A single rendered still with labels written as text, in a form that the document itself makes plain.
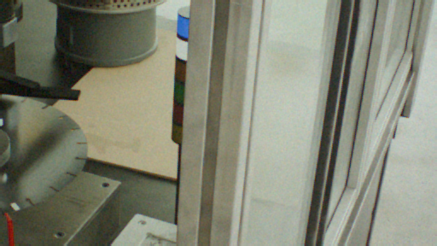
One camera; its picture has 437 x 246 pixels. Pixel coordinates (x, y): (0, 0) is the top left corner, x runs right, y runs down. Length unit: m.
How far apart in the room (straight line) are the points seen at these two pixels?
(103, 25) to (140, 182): 0.45
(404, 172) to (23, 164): 2.07
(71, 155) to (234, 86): 0.63
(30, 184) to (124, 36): 0.77
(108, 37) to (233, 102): 1.26
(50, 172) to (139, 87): 0.67
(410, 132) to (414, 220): 0.59
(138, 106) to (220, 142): 1.12
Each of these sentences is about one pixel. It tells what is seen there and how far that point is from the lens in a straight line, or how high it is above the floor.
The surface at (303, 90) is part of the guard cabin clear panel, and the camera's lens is 0.87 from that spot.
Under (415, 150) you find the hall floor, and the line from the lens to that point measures 3.20.
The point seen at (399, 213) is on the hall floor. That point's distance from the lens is 2.83.
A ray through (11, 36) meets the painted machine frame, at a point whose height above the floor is 1.02.
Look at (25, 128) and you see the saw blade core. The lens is 1.24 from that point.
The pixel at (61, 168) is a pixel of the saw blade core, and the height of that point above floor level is 0.95.
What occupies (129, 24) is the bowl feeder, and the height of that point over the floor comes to 0.85.
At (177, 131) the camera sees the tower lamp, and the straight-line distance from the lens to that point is 1.16.
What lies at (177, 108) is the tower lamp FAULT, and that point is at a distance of 1.15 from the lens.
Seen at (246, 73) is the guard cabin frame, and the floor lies 1.33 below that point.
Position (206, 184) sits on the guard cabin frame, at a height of 1.22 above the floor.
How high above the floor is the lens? 1.57
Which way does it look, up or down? 30 degrees down
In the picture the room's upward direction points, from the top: 5 degrees clockwise
